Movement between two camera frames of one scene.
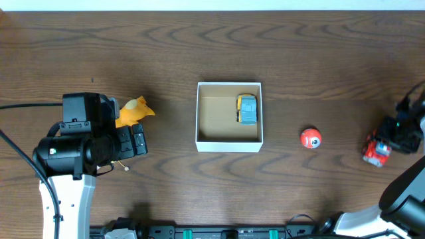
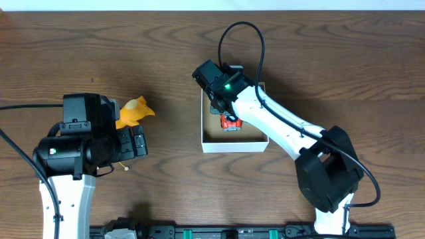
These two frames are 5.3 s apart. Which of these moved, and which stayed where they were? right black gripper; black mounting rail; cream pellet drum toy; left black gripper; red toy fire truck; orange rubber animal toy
Moved: red toy fire truck; right black gripper
Stayed: left black gripper; cream pellet drum toy; orange rubber animal toy; black mounting rail
